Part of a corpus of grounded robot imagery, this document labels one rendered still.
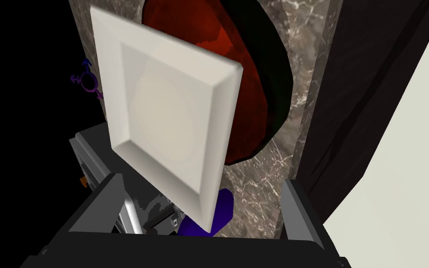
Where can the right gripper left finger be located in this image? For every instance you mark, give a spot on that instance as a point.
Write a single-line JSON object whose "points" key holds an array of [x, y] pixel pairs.
{"points": [[101, 208]]}

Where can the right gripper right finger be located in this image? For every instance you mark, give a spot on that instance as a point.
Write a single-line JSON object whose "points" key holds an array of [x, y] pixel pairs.
{"points": [[299, 214]]}

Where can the grey and black appliance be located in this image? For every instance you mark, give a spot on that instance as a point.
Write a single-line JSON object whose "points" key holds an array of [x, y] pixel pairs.
{"points": [[93, 158]]}

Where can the blue mug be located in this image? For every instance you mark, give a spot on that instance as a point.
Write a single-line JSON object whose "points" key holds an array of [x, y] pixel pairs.
{"points": [[223, 212]]}

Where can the white square plate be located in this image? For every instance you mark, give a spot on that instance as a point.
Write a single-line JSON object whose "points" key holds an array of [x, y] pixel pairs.
{"points": [[170, 115]]}

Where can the red round bowl dark rim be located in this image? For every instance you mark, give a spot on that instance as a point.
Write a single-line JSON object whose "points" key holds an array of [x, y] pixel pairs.
{"points": [[253, 93]]}

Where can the dark brown cabinet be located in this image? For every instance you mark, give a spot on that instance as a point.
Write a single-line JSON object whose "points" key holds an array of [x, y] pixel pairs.
{"points": [[356, 85]]}

